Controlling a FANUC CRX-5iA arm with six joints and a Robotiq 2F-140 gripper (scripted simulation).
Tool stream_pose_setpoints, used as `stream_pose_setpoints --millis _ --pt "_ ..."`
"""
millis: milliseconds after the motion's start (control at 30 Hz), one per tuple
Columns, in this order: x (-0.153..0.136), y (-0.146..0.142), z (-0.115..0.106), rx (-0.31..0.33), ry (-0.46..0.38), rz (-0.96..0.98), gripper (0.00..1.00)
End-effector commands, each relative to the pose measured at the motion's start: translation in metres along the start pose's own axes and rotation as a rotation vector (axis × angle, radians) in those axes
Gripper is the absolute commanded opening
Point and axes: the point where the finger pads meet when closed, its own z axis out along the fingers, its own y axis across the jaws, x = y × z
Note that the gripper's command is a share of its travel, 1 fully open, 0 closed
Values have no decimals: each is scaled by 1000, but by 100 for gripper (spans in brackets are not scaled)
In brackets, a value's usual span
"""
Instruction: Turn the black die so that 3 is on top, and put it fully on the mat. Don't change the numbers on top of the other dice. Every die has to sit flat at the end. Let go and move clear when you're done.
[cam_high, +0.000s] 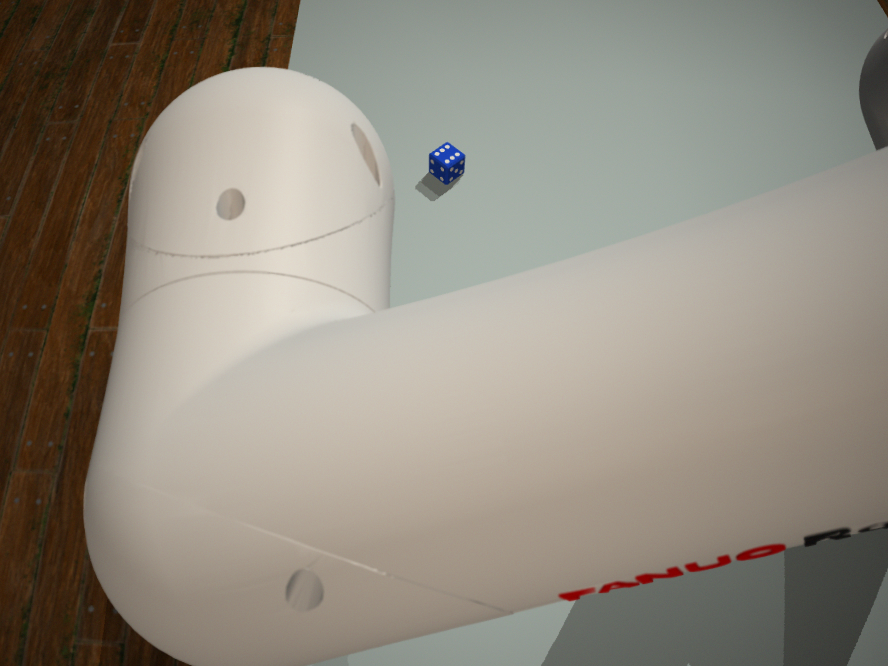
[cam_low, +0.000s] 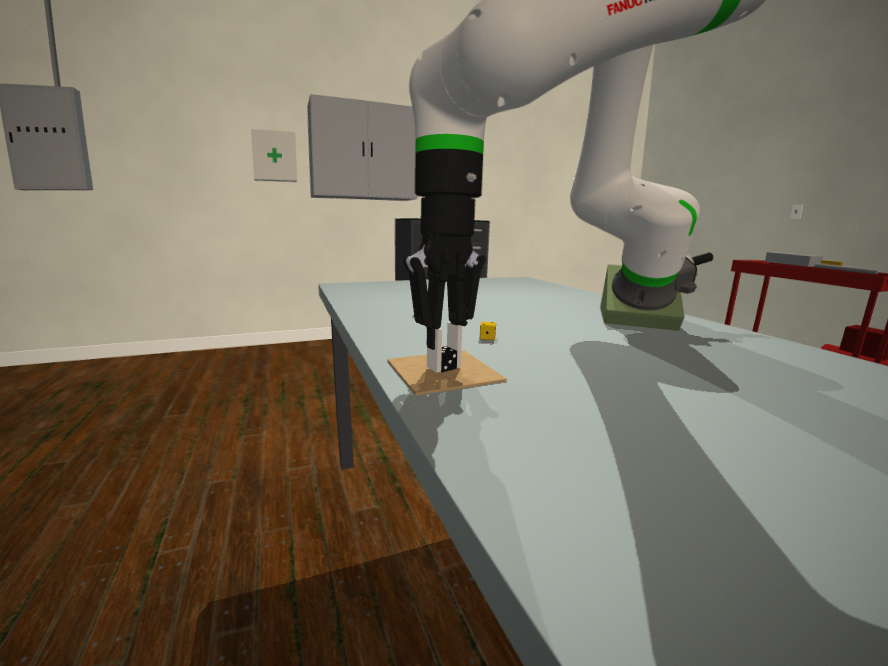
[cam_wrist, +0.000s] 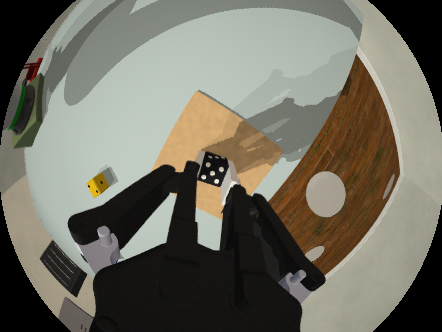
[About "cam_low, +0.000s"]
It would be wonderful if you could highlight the tan square mat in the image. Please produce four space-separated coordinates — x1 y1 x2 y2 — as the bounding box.
387 350 507 395

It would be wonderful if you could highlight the black die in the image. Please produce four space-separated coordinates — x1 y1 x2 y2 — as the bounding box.
441 346 457 372

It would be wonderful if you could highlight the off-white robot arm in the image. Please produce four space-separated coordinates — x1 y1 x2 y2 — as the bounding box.
409 0 766 310

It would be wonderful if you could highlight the yellow die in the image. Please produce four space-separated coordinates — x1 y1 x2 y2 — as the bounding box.
479 322 496 340

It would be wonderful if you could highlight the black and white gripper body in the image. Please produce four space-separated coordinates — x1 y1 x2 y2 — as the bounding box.
419 197 475 275

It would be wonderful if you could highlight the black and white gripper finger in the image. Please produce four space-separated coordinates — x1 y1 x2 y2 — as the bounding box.
447 250 486 368
403 245 451 372

